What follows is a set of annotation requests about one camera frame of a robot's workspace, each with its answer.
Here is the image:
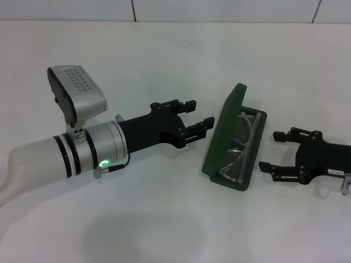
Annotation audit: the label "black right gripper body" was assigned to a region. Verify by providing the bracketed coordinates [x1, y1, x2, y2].
[294, 133, 351, 185]

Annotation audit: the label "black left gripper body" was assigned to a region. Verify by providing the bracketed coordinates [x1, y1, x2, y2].
[120, 102, 188, 155]

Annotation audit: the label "green glasses case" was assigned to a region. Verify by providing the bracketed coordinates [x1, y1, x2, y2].
[201, 82, 268, 192]

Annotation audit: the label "clear white glasses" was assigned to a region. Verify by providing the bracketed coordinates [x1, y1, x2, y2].
[219, 111, 263, 183]

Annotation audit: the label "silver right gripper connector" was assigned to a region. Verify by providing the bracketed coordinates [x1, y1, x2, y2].
[339, 172, 351, 197]

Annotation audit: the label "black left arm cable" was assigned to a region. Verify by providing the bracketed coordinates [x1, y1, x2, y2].
[93, 155, 130, 179]

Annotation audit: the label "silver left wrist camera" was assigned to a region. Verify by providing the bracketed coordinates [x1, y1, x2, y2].
[47, 64, 107, 128]

